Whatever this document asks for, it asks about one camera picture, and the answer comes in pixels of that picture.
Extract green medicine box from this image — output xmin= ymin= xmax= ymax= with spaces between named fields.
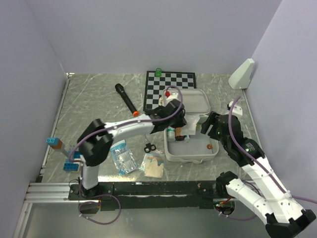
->
xmin=196 ymin=123 xmax=202 ymax=132

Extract white gauze packet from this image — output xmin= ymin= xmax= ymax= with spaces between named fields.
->
xmin=181 ymin=115 xmax=200 ymax=135

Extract white bottle green label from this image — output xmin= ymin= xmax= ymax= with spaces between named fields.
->
xmin=166 ymin=127 xmax=176 ymax=142

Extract brown medicine bottle orange cap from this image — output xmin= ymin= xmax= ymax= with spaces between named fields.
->
xmin=175 ymin=127 xmax=184 ymax=141

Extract black handled scissors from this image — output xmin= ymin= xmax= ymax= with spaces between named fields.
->
xmin=144 ymin=135 xmax=157 ymax=153

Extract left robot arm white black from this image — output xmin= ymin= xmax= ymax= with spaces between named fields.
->
xmin=76 ymin=99 xmax=186 ymax=199

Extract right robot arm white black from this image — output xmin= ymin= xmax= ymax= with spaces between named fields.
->
xmin=201 ymin=112 xmax=317 ymax=238

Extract grey medicine kit case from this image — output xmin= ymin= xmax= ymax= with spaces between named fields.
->
xmin=164 ymin=89 xmax=219 ymax=164

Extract white chess piece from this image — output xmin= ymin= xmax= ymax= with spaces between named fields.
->
xmin=158 ymin=97 xmax=163 ymax=106

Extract black white chessboard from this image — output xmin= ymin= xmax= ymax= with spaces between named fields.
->
xmin=143 ymin=70 xmax=197 ymax=112

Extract green toy on chessboard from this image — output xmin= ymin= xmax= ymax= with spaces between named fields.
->
xmin=155 ymin=68 xmax=162 ymax=77

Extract black microphone orange end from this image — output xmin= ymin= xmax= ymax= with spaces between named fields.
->
xmin=115 ymin=83 xmax=139 ymax=117

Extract bag of latex gloves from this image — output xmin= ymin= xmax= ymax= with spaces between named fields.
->
xmin=140 ymin=150 xmax=165 ymax=178

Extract blue printed plastic bag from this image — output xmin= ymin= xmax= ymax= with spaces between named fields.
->
xmin=110 ymin=140 xmax=138 ymax=176

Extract blue lego brick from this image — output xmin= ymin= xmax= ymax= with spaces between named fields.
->
xmin=63 ymin=151 xmax=81 ymax=172

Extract blue brown toy block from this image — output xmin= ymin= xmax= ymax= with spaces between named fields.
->
xmin=46 ymin=137 xmax=62 ymax=150

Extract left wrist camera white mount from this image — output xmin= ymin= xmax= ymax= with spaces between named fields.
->
xmin=163 ymin=91 xmax=179 ymax=106

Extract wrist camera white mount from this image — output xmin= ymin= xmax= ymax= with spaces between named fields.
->
xmin=227 ymin=101 xmax=243 ymax=118
xmin=163 ymin=91 xmax=179 ymax=106

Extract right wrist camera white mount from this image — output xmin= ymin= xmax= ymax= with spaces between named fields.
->
xmin=227 ymin=101 xmax=243 ymax=118

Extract white wall mounted device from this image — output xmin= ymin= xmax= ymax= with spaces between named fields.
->
xmin=228 ymin=59 xmax=255 ymax=90

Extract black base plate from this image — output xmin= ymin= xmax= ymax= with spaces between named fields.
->
xmin=68 ymin=180 xmax=229 ymax=211

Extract aluminium frame rail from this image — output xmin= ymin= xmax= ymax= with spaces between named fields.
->
xmin=12 ymin=73 xmax=80 ymax=238

